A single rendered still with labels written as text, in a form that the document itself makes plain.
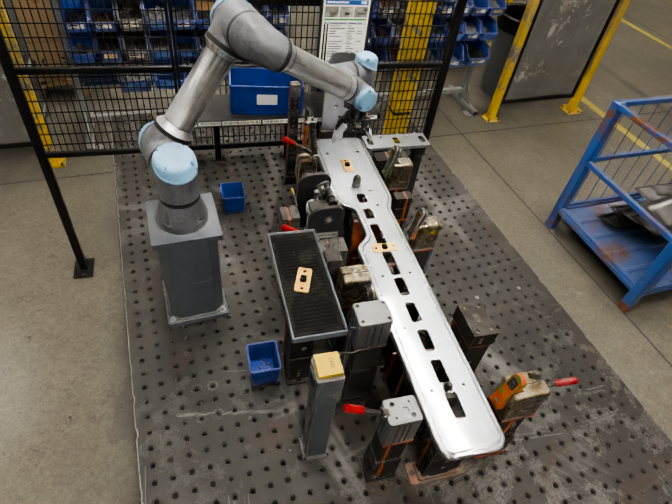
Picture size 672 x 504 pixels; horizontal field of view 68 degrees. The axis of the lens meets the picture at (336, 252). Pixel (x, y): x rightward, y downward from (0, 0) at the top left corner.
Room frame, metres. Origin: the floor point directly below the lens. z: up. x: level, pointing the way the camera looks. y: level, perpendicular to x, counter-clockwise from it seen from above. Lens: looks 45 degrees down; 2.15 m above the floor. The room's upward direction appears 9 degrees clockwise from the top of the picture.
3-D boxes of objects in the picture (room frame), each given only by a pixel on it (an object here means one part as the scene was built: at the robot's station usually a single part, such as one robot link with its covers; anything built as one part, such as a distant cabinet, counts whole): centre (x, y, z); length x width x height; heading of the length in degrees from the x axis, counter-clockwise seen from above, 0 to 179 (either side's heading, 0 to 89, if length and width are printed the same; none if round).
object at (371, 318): (0.84, -0.12, 0.90); 0.13 x 0.10 x 0.41; 111
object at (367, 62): (1.60, 0.00, 1.41); 0.09 x 0.08 x 0.11; 126
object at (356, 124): (1.60, 0.00, 1.25); 0.09 x 0.08 x 0.12; 21
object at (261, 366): (0.85, 0.18, 0.74); 0.11 x 0.10 x 0.09; 21
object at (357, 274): (1.00, -0.07, 0.89); 0.13 x 0.11 x 0.38; 111
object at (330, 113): (1.89, 0.09, 1.17); 0.12 x 0.01 x 0.34; 111
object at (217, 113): (1.97, 0.35, 1.02); 0.90 x 0.22 x 0.03; 111
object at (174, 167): (1.10, 0.48, 1.27); 0.13 x 0.12 x 0.14; 36
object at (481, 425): (1.19, -0.17, 1.00); 1.38 x 0.22 x 0.02; 21
